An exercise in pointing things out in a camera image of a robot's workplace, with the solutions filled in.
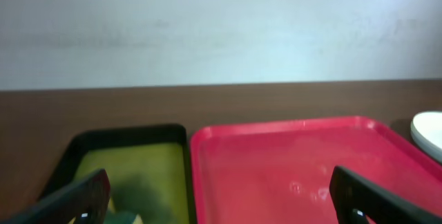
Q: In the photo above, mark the red plastic serving tray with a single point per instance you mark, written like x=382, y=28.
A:
x=279, y=172

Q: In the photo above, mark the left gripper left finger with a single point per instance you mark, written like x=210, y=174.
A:
x=83, y=201

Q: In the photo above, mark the black tray with green liner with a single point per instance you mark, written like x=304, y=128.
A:
x=148, y=168

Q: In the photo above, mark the green and yellow sponge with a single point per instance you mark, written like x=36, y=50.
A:
x=126, y=217

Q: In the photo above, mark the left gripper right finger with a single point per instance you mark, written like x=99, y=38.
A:
x=358, y=200

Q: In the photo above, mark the white plate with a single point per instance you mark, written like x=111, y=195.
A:
x=426, y=133

